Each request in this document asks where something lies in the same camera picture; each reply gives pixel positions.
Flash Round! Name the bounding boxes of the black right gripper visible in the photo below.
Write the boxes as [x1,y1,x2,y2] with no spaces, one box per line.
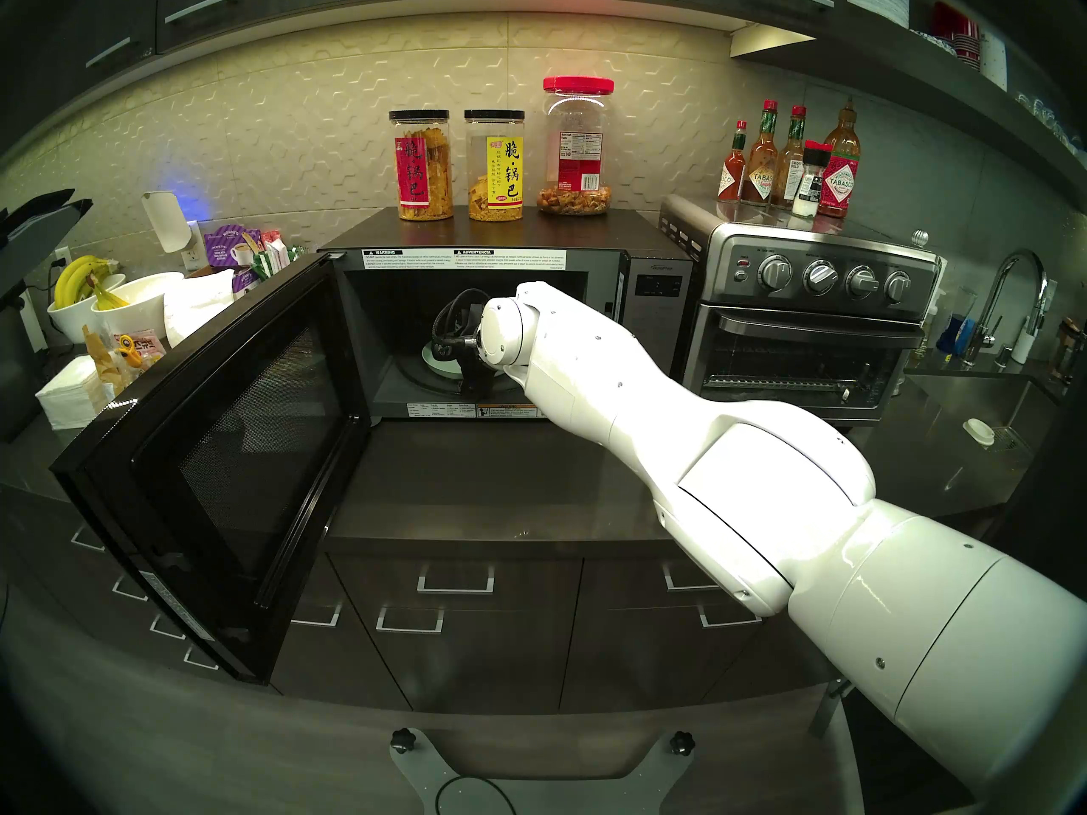
[459,336,499,400]

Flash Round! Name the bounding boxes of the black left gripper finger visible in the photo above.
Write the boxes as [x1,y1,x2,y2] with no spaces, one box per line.
[0,199,96,306]
[0,188,77,230]

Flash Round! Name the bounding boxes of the black microwave oven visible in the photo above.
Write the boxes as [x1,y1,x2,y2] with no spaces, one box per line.
[51,209,693,685]

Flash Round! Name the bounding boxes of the glass microwave turntable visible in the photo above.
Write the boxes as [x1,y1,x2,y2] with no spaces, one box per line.
[386,334,527,398]

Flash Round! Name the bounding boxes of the yellow banana bunch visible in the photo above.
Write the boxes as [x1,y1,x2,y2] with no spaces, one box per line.
[54,256,128,311]

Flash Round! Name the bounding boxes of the bananas in white bowl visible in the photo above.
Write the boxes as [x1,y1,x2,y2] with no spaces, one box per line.
[47,274,128,343]

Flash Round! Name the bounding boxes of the large white bowl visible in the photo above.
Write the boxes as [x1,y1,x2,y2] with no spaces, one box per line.
[92,272,186,339]

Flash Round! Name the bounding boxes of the black countertop appliance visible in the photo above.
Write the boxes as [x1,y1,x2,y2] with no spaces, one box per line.
[0,304,43,439]

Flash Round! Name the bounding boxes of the brown snack packet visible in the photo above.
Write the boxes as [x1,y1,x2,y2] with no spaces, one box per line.
[83,325,128,387]

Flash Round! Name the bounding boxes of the white napkin stack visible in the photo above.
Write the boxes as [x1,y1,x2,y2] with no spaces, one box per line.
[36,355,115,430]

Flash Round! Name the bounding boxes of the white paper bag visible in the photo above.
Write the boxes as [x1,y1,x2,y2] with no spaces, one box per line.
[164,268,236,345]

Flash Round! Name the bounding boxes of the purple snack bag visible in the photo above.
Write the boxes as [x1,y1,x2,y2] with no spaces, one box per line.
[206,226,264,292]

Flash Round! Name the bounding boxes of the snack jar yellow label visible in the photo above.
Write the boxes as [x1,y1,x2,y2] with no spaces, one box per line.
[464,109,526,222]

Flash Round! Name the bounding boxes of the snack jar pink label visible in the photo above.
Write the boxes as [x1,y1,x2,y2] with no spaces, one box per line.
[389,110,453,222]

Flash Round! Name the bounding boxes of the green red tea packets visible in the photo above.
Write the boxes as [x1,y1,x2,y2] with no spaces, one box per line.
[251,232,307,279]

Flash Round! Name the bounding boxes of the clear jar red lid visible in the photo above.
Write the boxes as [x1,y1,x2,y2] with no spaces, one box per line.
[537,76,615,217]

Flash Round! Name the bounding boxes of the dark lower drawer cabinet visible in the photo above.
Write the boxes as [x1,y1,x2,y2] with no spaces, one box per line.
[0,482,1011,721]

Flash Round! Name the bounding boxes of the small red hot sauce bottle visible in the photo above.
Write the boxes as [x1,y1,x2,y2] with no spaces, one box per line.
[718,120,750,203]

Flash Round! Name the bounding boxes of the stainless steel toaster oven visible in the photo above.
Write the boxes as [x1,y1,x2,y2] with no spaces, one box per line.
[660,195,943,428]

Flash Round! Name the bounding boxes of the brown sauce bottle Tabasco label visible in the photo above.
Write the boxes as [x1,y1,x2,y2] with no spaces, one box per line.
[741,100,780,207]

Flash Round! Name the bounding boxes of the large orange Tabasco bottle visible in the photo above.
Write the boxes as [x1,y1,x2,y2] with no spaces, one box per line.
[819,96,861,220]

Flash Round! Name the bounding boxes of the stainless steel sink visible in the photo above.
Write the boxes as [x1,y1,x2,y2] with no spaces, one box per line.
[904,372,1058,475]

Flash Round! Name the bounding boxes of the chrome kitchen faucet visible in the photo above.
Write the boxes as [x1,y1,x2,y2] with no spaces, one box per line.
[964,249,1058,368]

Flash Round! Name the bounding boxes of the red cup stack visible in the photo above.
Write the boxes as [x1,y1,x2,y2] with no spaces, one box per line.
[930,3,982,63]

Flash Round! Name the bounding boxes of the brown bottle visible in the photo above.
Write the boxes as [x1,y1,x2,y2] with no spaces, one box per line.
[1051,317,1086,384]

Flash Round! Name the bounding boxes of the white cup stack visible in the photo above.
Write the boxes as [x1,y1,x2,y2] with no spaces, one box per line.
[978,31,1010,91]

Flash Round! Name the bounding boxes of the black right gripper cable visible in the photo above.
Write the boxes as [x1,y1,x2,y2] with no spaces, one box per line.
[431,289,492,347]

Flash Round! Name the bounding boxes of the white plug-in wall device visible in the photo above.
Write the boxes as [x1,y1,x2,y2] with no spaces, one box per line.
[142,191,189,254]

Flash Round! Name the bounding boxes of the black base cable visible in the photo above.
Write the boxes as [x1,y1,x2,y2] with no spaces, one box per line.
[435,775,519,815]

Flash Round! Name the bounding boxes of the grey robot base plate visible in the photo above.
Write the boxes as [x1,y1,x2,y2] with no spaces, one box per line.
[391,728,697,815]

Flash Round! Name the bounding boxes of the black frame pole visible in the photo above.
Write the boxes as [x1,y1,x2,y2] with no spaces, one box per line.
[811,676,854,738]

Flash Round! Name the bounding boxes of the dark wall shelf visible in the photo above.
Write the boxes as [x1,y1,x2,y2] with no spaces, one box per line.
[729,22,1087,218]

